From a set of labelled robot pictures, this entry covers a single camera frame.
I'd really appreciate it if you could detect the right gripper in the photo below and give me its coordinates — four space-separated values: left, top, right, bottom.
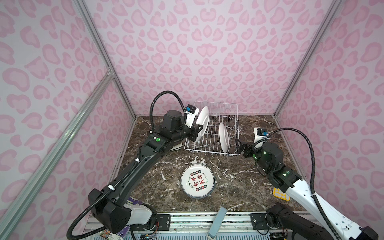
234 137 274 175

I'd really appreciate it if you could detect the white round plate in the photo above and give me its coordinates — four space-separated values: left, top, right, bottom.
181 164 216 199
195 106 210 143
219 123 230 153

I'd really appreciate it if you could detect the black square plate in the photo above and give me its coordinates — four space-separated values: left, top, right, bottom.
170 142 183 152

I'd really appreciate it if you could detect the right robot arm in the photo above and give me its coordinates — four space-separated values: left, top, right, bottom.
236 139 379 240

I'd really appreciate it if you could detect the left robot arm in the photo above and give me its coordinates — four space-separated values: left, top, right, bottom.
88 105 204 234

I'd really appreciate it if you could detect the yellow calculator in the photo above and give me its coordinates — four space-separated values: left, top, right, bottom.
273 188 291 202

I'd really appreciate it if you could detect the grey-blue phone-like device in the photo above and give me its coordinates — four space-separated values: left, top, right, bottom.
207 206 227 240

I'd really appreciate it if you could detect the purple booklet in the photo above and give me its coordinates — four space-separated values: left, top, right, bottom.
97 198 143 240

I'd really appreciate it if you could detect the white wire dish rack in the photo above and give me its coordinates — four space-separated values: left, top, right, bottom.
184 101 240 156

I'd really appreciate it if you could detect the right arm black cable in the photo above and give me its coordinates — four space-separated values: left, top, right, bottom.
251 127 343 240

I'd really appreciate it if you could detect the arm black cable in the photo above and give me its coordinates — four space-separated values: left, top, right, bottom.
251 127 343 240
66 90 187 240

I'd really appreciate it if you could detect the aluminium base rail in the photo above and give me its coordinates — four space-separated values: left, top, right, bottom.
134 211 304 240

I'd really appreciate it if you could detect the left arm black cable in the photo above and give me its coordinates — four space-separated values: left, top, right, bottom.
66 90 187 240

